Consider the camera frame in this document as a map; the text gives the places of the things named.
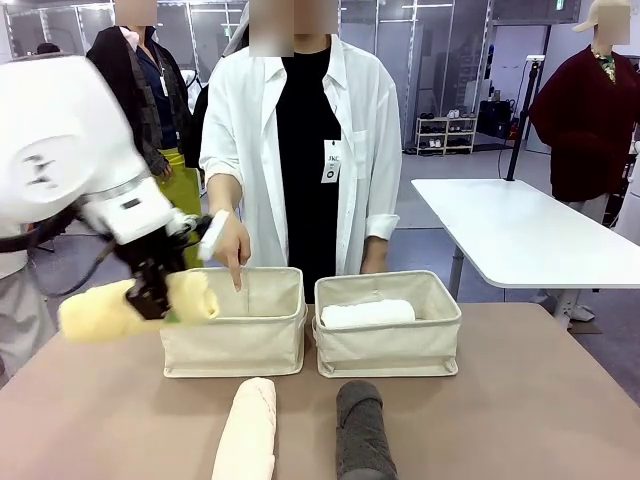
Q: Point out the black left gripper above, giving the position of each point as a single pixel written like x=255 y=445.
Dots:
x=155 y=255

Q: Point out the yellow towel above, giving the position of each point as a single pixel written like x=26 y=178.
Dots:
x=95 y=312

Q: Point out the cream towel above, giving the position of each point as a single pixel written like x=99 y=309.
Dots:
x=247 y=430

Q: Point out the dark grey towel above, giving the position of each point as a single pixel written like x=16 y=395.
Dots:
x=360 y=430

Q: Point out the person's right forearm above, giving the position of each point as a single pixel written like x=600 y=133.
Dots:
x=225 y=195

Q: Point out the person's left forearm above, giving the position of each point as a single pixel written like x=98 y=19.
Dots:
x=375 y=252

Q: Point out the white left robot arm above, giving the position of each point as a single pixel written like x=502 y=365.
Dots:
x=60 y=130

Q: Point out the person's right hand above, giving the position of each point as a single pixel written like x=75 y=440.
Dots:
x=239 y=245

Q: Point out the cream fabric basket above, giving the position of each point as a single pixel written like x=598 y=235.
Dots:
x=385 y=350
x=230 y=345

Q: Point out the yellow-green apron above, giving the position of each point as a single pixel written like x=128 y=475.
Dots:
x=185 y=185

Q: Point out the white rolled towel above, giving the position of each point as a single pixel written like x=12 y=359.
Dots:
x=367 y=315

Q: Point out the person in white shirt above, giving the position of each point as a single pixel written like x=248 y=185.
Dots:
x=310 y=150

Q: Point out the white name badge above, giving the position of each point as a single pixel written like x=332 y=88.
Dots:
x=331 y=162

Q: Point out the wooden shoe rack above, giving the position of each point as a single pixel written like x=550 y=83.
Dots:
x=446 y=132

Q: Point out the white table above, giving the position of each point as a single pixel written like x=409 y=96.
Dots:
x=525 y=230

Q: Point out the black box case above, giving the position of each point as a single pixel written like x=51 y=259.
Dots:
x=495 y=117

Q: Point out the beige cap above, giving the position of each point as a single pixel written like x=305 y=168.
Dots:
x=585 y=22

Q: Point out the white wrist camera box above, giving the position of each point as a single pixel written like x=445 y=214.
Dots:
x=212 y=235

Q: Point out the black camera pole stand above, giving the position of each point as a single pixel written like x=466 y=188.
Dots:
x=520 y=130

